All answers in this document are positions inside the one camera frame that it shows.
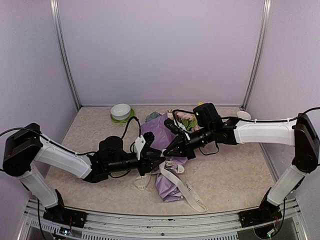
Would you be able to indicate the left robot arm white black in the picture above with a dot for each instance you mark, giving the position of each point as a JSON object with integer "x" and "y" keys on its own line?
{"x": 28, "y": 145}

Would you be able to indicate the aluminium frame post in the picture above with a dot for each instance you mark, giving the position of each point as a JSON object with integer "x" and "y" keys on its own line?
{"x": 258, "y": 53}
{"x": 54, "y": 5}

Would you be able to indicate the left aluminium frame post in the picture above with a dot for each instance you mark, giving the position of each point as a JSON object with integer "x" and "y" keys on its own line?
{"x": 54, "y": 5}

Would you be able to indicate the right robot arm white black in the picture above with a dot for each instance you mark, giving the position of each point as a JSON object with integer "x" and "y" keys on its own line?
{"x": 297, "y": 135}

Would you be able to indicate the right aluminium frame post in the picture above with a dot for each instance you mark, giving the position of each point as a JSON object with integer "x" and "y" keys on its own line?
{"x": 258, "y": 53}

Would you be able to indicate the blue hydrangea fake flower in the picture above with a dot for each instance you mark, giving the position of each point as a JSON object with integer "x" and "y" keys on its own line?
{"x": 152, "y": 116}

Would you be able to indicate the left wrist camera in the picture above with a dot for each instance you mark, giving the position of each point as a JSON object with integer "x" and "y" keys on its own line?
{"x": 142, "y": 144}

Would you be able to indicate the cream printed ribbon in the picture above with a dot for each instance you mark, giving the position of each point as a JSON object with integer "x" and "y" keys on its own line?
{"x": 171, "y": 170}

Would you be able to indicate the white ceramic bowl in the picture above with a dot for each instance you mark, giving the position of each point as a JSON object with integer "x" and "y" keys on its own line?
{"x": 120, "y": 111}

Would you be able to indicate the front aluminium rail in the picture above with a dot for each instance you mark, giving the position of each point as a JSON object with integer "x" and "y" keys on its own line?
{"x": 147, "y": 217}

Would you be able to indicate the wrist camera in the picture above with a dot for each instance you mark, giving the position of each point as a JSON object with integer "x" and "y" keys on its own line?
{"x": 142, "y": 144}
{"x": 170, "y": 124}

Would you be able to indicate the purple wrapping paper sheet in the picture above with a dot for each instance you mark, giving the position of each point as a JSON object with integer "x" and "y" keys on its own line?
{"x": 160, "y": 135}

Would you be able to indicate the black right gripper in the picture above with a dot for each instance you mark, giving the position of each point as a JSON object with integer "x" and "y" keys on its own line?
{"x": 185, "y": 148}

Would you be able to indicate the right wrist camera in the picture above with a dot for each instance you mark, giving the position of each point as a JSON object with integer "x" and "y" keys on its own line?
{"x": 170, "y": 124}

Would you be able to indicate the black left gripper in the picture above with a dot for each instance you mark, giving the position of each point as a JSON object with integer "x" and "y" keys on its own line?
{"x": 146, "y": 160}

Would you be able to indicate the white blue paper cup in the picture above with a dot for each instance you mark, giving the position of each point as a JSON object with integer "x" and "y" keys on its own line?
{"x": 243, "y": 115}

